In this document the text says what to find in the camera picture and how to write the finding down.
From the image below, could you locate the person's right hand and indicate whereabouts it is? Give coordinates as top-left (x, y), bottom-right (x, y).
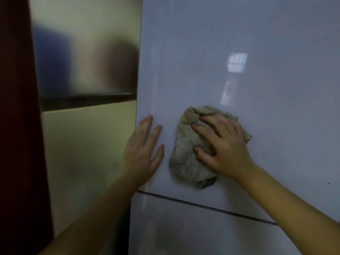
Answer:
top-left (191, 114), bottom-right (257, 181)

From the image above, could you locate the person's right forearm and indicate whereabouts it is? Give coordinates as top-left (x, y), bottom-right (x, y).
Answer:
top-left (235, 166), bottom-right (340, 255)

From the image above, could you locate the dark red wooden panel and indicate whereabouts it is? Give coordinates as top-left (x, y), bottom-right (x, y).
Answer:
top-left (0, 0), bottom-right (54, 255)

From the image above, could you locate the person's left forearm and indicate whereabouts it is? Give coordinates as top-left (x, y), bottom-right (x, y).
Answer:
top-left (37, 171), bottom-right (150, 255)

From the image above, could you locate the stainless steel refrigerator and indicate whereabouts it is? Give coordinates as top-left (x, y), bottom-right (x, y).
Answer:
top-left (28, 0), bottom-right (143, 253)

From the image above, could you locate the person's left hand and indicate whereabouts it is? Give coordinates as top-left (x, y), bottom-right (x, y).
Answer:
top-left (119, 115), bottom-right (165, 188)

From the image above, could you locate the grey-beige cleaning cloth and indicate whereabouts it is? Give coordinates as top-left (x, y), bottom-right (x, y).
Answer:
top-left (169, 105), bottom-right (252, 189)

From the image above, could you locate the white glossy refrigerator door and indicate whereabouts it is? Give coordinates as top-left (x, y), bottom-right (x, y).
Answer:
top-left (135, 0), bottom-right (340, 226)
top-left (128, 192), bottom-right (304, 255)

